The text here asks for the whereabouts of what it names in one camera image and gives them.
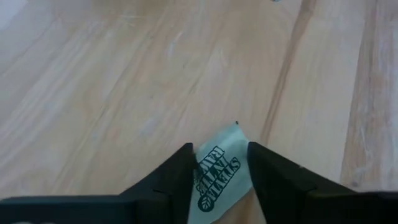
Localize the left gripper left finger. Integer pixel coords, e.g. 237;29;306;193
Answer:
0;142;198;224

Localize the pale green tea bag packet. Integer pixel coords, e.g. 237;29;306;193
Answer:
187;122;254;224

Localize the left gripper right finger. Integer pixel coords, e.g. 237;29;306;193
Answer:
246;141;398;224

